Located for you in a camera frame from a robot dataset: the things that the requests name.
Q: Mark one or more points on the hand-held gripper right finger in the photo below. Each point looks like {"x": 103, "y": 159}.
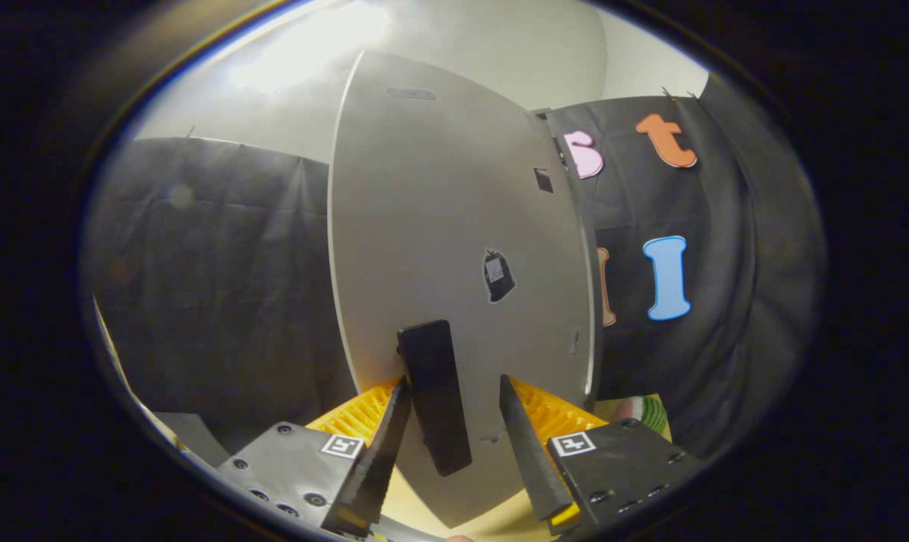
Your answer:
{"x": 529, "y": 459}

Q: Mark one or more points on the white shoe cabinet door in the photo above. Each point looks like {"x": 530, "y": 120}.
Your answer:
{"x": 439, "y": 211}

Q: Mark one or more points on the black backdrop cloth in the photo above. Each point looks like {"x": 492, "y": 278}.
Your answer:
{"x": 221, "y": 286}

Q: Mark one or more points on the grey shoe cabinet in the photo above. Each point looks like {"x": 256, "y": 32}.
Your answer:
{"x": 558, "y": 139}

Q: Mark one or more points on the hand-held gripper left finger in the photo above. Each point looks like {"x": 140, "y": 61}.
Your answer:
{"x": 382, "y": 459}

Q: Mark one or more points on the toy watermelon slice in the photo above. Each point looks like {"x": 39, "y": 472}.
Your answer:
{"x": 646, "y": 410}

